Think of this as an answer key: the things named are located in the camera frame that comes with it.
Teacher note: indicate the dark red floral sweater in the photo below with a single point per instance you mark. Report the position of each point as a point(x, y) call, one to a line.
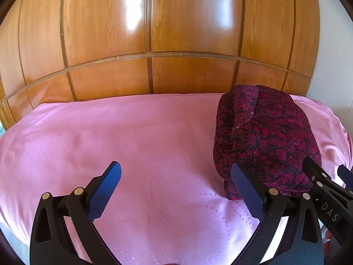
point(267, 135)

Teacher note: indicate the person's right hand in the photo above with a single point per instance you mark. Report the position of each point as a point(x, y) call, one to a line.
point(328, 234)

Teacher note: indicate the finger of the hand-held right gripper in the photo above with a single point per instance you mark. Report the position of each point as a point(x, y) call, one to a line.
point(346, 175)
point(314, 171)

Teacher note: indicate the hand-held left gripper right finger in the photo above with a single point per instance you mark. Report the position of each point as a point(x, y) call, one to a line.
point(246, 190)

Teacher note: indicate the pink bedspread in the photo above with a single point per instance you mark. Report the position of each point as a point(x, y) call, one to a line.
point(124, 132)

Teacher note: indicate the wooden panelled headboard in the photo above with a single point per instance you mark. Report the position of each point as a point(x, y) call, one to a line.
point(165, 27)

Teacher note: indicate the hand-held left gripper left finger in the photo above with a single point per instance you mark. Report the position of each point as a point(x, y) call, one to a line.
point(106, 187)

